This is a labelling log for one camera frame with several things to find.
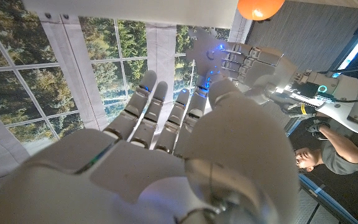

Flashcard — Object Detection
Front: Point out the orange fruit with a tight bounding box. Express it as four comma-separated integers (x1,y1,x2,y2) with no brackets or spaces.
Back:
237,0,286,21

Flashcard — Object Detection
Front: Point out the tan puzzle piece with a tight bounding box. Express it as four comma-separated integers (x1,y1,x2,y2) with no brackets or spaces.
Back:
185,27,229,65

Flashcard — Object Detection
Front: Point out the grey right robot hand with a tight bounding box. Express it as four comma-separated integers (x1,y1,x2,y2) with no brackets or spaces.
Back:
0,70,301,224

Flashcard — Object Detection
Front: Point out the printed window backdrop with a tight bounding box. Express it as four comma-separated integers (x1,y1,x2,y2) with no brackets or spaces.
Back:
0,0,248,200

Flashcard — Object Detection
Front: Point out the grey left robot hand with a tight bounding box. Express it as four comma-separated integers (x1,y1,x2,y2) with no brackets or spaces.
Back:
206,42,297,105

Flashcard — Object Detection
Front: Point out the person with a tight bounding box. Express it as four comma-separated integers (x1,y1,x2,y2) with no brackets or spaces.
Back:
294,117,358,175

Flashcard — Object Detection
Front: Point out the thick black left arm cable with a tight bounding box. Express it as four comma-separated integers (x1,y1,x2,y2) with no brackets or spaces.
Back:
334,93,358,104

